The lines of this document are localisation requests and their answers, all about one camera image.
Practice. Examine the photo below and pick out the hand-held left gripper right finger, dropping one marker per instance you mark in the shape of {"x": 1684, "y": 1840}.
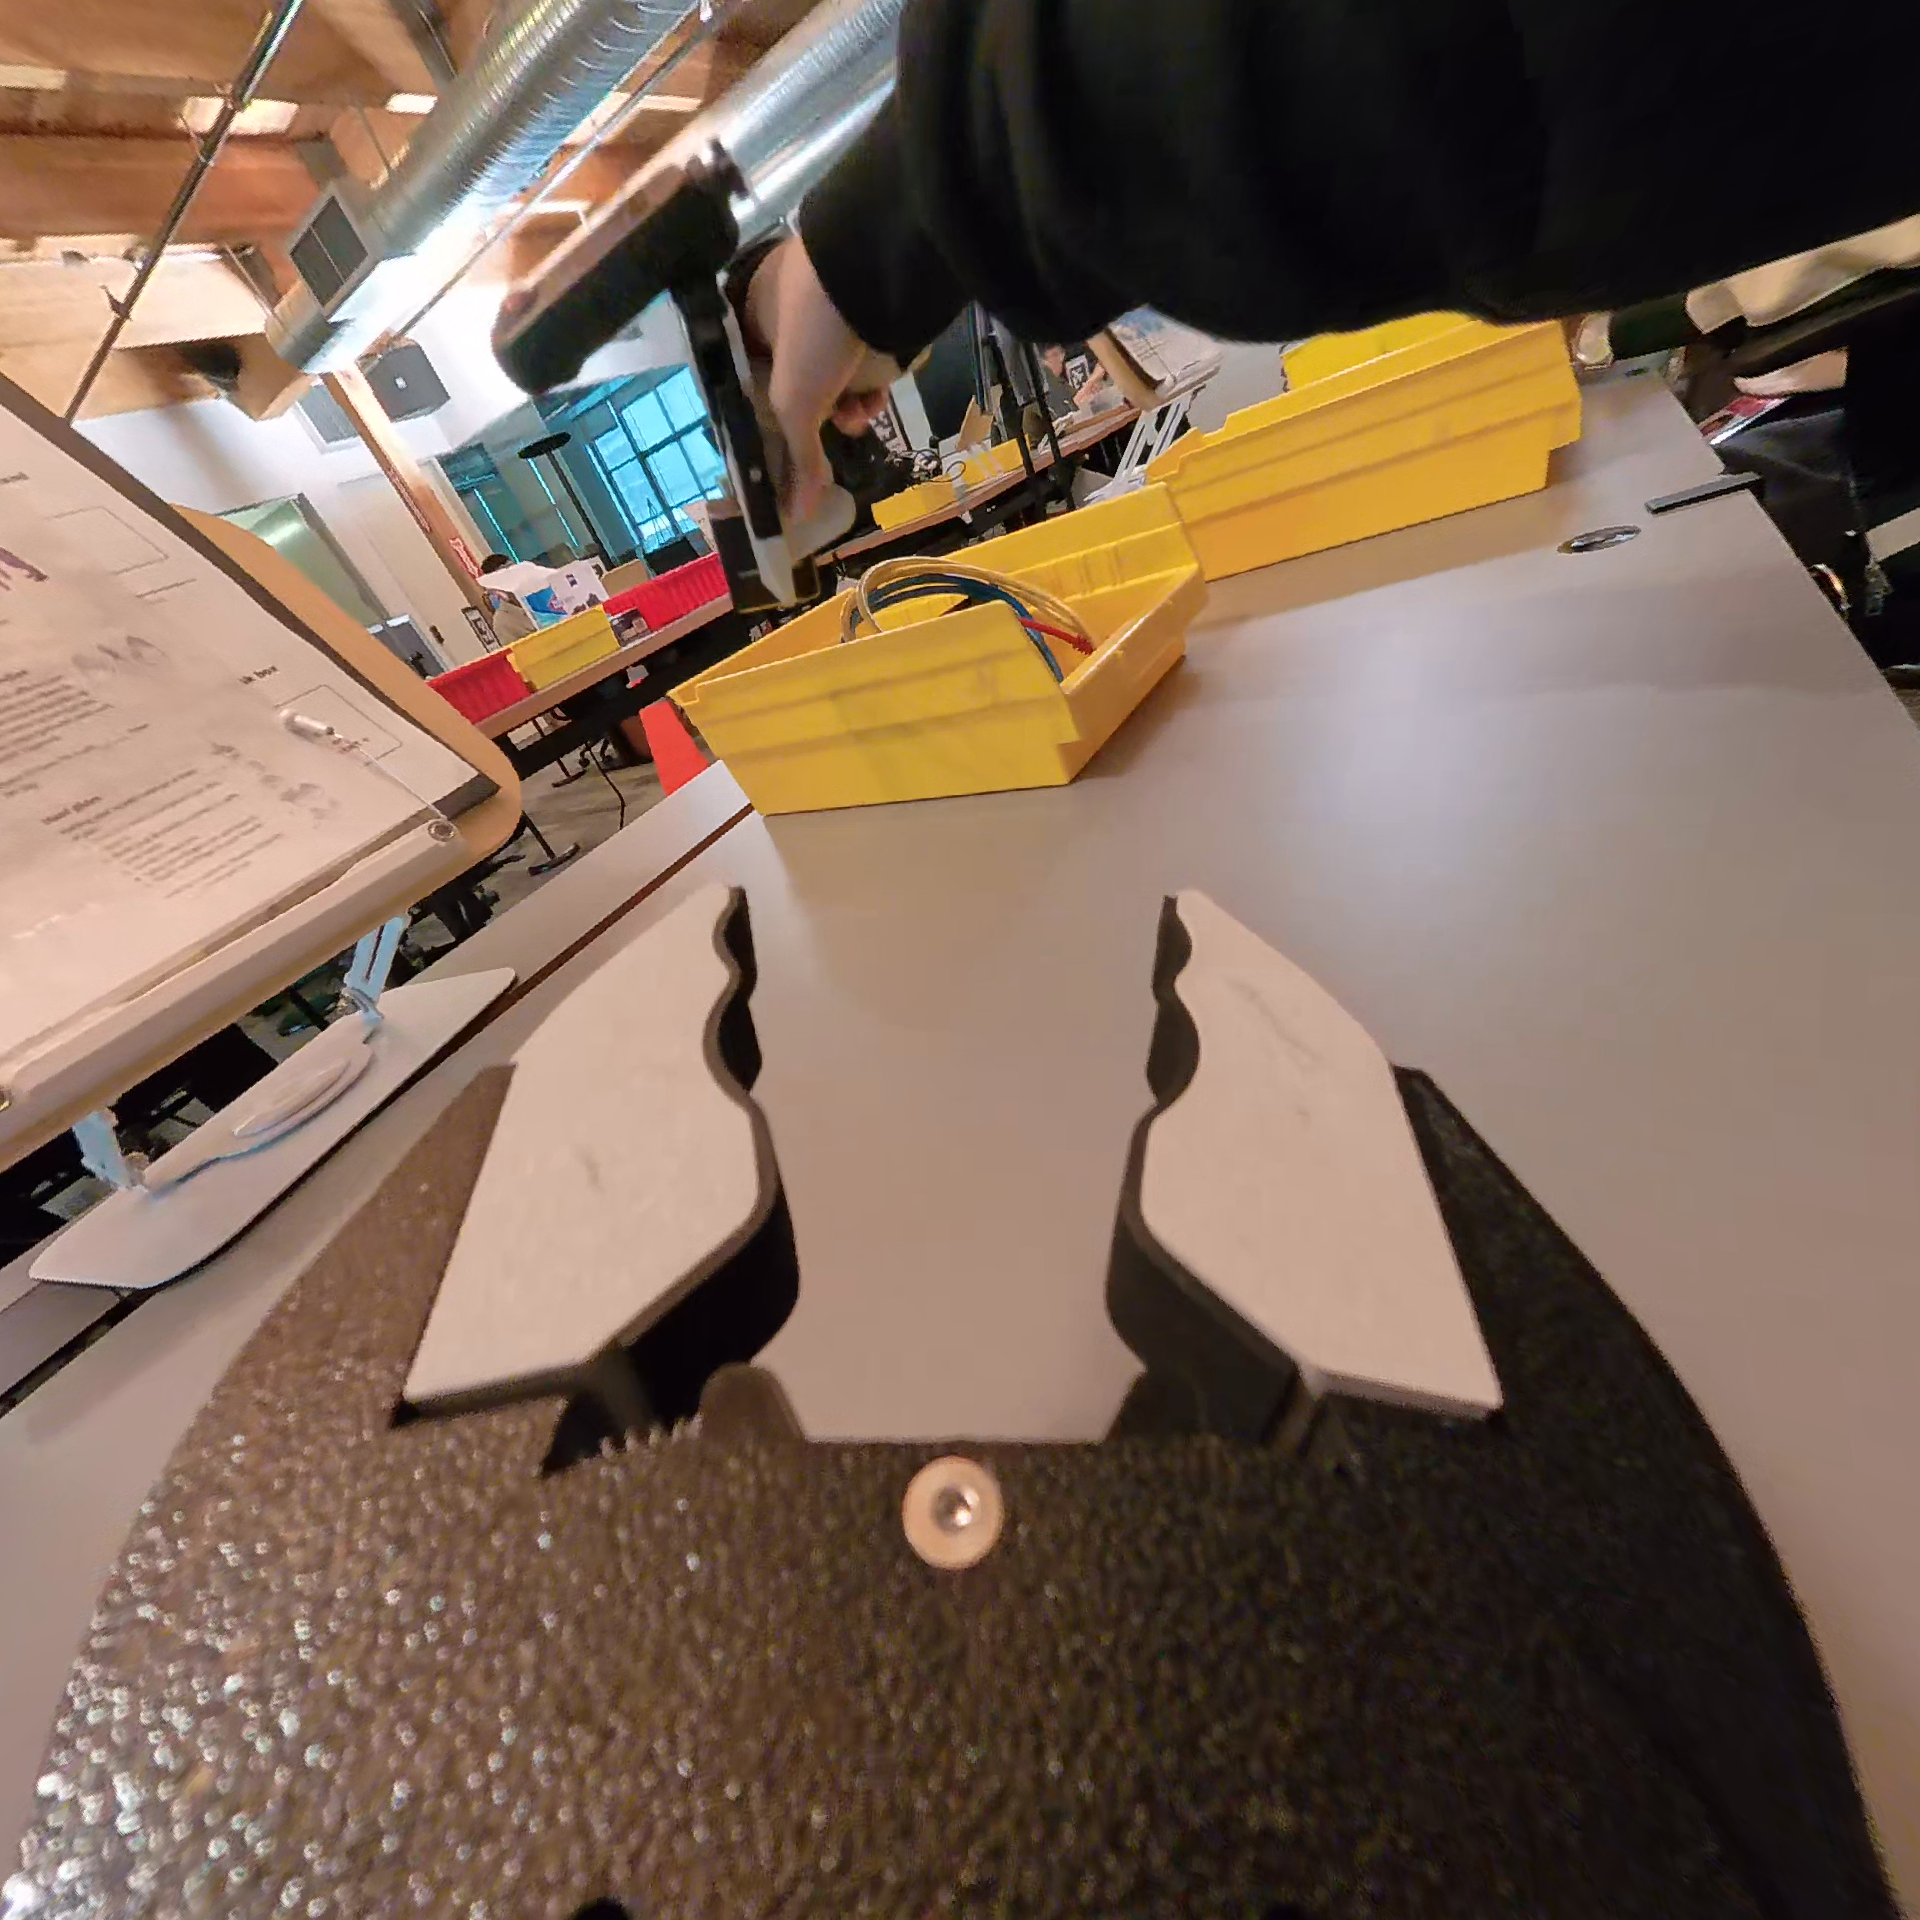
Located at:
{"x": 1300, "y": 1189}

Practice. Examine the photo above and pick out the long yellow plastic bin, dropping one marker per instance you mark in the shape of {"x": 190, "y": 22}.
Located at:
{"x": 1351, "y": 445}

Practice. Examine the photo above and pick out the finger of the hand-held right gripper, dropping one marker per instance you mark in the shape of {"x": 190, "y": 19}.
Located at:
{"x": 766, "y": 571}

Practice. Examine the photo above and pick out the wooden document stand with sheets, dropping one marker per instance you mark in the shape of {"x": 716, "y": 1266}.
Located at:
{"x": 175, "y": 716}

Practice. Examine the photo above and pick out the white cardboard box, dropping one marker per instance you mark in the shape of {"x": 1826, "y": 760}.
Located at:
{"x": 546, "y": 596}

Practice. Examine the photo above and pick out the black wall speaker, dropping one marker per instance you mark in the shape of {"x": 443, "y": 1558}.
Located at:
{"x": 404, "y": 383}

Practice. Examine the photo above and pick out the orange traffic cone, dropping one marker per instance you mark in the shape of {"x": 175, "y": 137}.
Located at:
{"x": 668, "y": 751}

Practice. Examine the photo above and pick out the silver ventilation duct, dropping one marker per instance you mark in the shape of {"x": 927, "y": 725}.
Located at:
{"x": 496, "y": 162}

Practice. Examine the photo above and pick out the grey desk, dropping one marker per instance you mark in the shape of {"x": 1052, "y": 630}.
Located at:
{"x": 1497, "y": 826}

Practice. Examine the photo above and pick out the red plastic bin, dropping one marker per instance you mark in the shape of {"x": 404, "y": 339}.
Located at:
{"x": 668, "y": 596}
{"x": 480, "y": 694}

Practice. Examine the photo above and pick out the person's right hand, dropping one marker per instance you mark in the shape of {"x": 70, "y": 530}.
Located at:
{"x": 814, "y": 370}

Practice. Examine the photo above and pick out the small yellow plastic bin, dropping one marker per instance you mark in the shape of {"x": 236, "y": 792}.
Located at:
{"x": 564, "y": 647}

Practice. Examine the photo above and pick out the round desk grommet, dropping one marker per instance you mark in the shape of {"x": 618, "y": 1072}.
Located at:
{"x": 1598, "y": 539}

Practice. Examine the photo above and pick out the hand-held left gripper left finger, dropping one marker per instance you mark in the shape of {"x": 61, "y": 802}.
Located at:
{"x": 618, "y": 1189}

